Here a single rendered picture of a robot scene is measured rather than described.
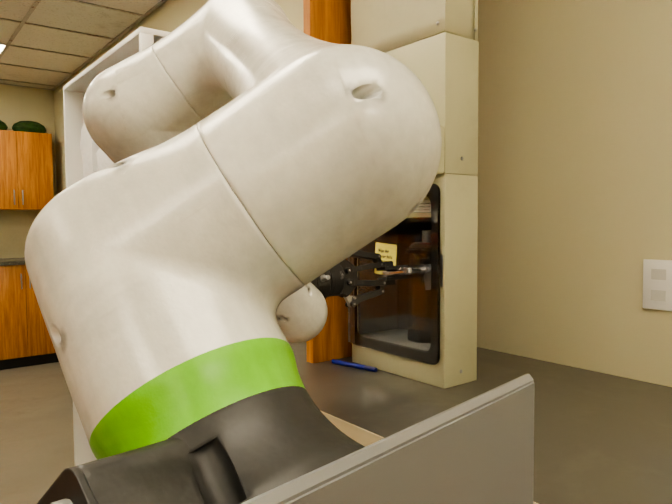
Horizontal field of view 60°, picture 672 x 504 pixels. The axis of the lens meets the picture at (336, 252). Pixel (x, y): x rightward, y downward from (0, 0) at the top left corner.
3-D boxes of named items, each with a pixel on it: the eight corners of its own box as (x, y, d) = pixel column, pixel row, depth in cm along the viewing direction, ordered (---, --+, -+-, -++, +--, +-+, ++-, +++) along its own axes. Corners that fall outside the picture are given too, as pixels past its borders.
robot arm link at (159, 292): (317, 336, 29) (170, 86, 37) (54, 509, 29) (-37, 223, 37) (366, 374, 41) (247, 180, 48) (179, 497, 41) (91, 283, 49)
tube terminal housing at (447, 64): (418, 348, 168) (418, 78, 164) (513, 370, 143) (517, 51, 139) (351, 361, 153) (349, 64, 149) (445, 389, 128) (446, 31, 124)
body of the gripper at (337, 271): (333, 298, 116) (368, 294, 122) (328, 256, 116) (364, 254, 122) (311, 300, 122) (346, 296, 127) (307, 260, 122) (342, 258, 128)
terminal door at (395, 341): (352, 343, 152) (352, 189, 150) (439, 366, 128) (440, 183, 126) (350, 343, 151) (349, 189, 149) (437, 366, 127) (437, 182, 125)
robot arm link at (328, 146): (430, 18, 31) (250, -40, 75) (172, 189, 31) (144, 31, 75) (504, 201, 38) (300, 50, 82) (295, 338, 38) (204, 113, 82)
